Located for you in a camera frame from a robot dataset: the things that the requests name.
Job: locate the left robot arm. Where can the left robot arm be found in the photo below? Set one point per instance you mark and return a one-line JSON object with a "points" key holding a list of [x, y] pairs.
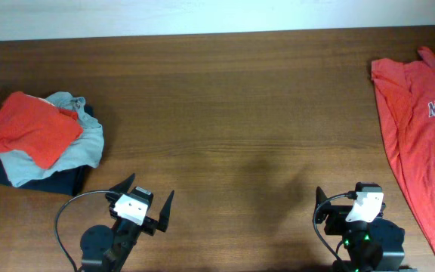
{"points": [[106, 249]]}

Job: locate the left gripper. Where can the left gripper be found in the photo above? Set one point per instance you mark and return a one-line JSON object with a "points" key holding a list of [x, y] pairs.
{"points": [[149, 225]]}

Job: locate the folded navy garment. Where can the folded navy garment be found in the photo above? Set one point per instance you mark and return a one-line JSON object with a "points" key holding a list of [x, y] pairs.
{"points": [[68, 182]]}

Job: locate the red printed t-shirt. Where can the red printed t-shirt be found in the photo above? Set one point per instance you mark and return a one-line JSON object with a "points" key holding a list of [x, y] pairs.
{"points": [[405, 97]]}

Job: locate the folded orange-red garment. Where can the folded orange-red garment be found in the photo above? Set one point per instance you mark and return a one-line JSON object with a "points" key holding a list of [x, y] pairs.
{"points": [[36, 127]]}

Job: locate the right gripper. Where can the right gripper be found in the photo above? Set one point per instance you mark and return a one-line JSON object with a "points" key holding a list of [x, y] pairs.
{"points": [[337, 215]]}

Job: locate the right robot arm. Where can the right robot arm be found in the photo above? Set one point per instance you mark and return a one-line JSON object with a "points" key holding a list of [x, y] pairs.
{"points": [[378, 247]]}

